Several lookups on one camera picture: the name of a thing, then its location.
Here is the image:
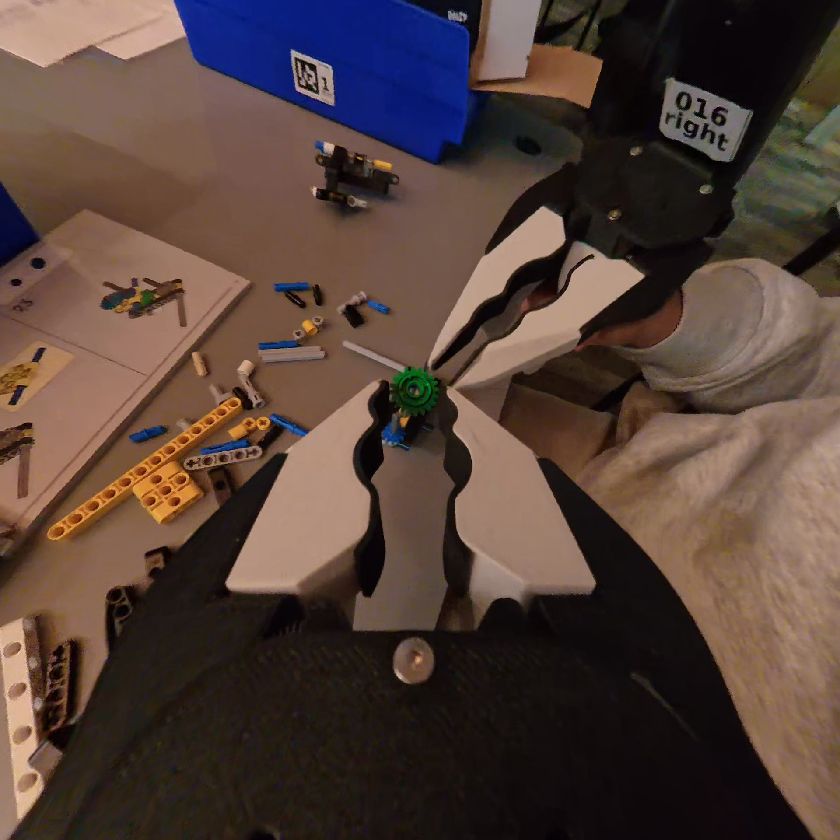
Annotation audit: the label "grey thin lego liftarm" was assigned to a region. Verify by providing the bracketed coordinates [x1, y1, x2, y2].
[182, 446, 263, 471]

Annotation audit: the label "white lego beam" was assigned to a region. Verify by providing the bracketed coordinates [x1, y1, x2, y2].
[0, 617, 48, 823]

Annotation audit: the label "short yellow lego block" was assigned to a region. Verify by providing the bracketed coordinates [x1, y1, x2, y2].
[133, 461, 206, 524]

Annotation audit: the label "person's tan trousers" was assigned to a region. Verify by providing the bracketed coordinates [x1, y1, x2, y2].
[500, 373, 657, 488]

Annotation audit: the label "blue plastic bin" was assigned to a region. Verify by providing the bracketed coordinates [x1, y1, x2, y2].
[173, 0, 490, 165]
[0, 182, 42, 265]

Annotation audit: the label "scattered small lego pins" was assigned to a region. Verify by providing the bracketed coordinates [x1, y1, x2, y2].
[128, 279, 393, 462]

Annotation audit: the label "lego instruction booklet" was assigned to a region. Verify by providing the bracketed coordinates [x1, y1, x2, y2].
[0, 209, 253, 547]

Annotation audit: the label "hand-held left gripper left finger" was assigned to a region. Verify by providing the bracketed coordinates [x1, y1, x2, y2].
[225, 379, 392, 602]

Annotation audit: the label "grey lego beam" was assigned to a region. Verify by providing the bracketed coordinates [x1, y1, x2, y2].
[21, 617, 48, 698]

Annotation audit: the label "black lego subassembly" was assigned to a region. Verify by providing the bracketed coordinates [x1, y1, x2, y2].
[310, 140, 401, 211]

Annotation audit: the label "green gear lego assembly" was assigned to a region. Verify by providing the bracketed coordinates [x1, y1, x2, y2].
[381, 365, 448, 454]

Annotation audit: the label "brown cardboard box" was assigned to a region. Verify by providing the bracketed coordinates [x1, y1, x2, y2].
[469, 0, 603, 110]

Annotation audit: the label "thin grey lego axle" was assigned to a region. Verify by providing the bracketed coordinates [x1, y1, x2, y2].
[342, 339, 408, 373]

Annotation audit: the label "dark lego beam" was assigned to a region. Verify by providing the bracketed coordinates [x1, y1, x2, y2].
[43, 640, 80, 733]

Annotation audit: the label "white paper sheet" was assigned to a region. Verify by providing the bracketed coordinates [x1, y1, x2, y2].
[0, 0, 165, 68]
[95, 0, 189, 61]

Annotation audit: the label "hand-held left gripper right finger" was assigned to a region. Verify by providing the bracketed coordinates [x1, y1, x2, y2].
[437, 387, 596, 609]

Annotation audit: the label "person's right hand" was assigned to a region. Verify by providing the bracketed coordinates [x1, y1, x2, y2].
[581, 289, 685, 352]

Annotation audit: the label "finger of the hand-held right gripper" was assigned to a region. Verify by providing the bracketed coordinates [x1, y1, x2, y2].
[450, 241, 647, 391]
[425, 205, 571, 371]

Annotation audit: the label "long yellow lego beam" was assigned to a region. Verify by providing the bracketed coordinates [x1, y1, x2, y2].
[47, 397, 244, 542]

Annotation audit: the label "person's right forearm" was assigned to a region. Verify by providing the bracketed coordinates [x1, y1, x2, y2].
[610, 258, 840, 416]

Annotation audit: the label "person's grey sweatshirt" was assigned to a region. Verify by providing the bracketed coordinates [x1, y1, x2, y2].
[577, 392, 840, 840]

